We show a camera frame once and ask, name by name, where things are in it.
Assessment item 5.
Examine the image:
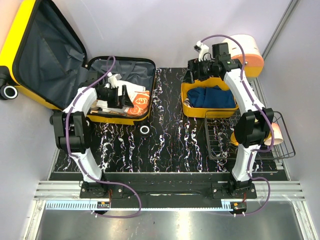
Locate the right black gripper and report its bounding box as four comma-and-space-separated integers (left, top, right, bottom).
181, 57, 218, 84

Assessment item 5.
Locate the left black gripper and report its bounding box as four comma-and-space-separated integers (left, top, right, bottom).
98, 85, 134, 109

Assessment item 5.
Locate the orange printed cloth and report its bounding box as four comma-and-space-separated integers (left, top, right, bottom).
125, 90, 150, 117

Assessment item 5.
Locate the black white striped garment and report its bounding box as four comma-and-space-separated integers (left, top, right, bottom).
183, 98, 193, 108

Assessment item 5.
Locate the navy blue garment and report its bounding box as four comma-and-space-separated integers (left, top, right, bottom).
187, 85, 236, 109

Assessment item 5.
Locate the yellow Pikachu suitcase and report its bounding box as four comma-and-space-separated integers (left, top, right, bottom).
0, 0, 157, 138

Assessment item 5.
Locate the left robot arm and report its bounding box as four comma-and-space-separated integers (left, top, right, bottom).
52, 71, 134, 198

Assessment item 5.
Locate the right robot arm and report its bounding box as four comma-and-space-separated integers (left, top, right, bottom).
187, 41, 274, 199

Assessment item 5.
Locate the black marble pattern mat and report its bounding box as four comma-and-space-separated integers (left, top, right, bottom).
53, 66, 286, 174

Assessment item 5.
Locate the white pink drawer cabinet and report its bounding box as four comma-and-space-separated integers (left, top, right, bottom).
222, 34, 264, 79

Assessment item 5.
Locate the yellow ceramic dish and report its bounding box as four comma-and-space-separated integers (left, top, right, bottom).
230, 132, 272, 146

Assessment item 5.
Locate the pink white cup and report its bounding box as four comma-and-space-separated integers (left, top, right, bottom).
264, 122, 284, 146

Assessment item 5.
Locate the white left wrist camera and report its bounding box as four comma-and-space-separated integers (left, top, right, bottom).
107, 72, 122, 88

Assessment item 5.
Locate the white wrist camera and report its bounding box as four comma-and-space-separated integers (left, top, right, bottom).
107, 72, 122, 88
193, 40, 210, 62

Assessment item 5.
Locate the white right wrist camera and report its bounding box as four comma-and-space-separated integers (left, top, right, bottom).
193, 40, 210, 62

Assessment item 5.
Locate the orange strap wristwatch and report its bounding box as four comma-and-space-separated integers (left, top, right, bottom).
90, 100, 99, 111

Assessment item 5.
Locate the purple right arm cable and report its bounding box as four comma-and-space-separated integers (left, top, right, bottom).
199, 34, 271, 217

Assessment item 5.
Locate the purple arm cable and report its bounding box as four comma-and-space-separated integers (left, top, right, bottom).
64, 55, 142, 220
199, 34, 271, 217

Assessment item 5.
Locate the black wire rack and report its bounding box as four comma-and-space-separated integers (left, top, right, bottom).
204, 110, 296, 161

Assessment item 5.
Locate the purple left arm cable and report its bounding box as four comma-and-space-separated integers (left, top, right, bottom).
64, 55, 142, 220

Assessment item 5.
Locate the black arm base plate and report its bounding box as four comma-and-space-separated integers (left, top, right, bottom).
79, 172, 257, 200

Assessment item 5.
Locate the aluminium frame rail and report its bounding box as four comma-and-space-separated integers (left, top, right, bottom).
33, 181, 305, 212

